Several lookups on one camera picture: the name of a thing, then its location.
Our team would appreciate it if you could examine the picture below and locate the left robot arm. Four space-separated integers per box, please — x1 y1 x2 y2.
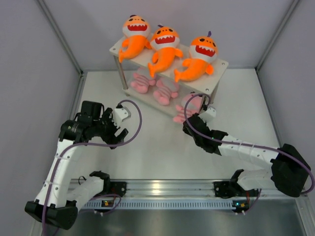
25 101 131 230

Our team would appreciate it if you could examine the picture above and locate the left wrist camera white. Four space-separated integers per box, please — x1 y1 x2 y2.
112 107 131 127

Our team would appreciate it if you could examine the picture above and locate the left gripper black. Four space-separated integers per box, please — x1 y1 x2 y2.
92 108 127 149

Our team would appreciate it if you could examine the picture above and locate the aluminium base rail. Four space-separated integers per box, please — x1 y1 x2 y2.
68 178 308 199

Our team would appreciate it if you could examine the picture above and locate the white two-tier shelf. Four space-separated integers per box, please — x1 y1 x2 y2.
109 36 229 117

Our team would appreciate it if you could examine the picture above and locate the pink frog plush front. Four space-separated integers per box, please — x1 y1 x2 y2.
173 92 203 123

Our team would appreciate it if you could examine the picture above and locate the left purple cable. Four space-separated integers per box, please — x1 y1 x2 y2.
41 99 143 236

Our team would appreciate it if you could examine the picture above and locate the purple cable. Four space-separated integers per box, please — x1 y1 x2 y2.
41 99 143 236
184 93 315 216

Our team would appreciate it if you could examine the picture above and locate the large orange shark plush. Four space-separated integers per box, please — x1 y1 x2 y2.
174 31 218 82

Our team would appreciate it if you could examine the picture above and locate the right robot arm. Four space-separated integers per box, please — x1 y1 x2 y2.
183 114 311 197

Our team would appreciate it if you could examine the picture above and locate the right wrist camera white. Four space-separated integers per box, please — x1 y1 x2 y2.
198 107 217 123

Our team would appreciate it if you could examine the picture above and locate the perforated cable duct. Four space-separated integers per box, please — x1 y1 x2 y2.
82 199 247 210

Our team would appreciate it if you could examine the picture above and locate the pink striped plush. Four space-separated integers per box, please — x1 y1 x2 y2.
153 78 179 106

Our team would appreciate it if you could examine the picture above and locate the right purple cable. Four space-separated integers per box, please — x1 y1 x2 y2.
184 93 315 216

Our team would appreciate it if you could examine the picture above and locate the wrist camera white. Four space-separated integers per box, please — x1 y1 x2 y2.
112 107 131 127
198 107 217 123

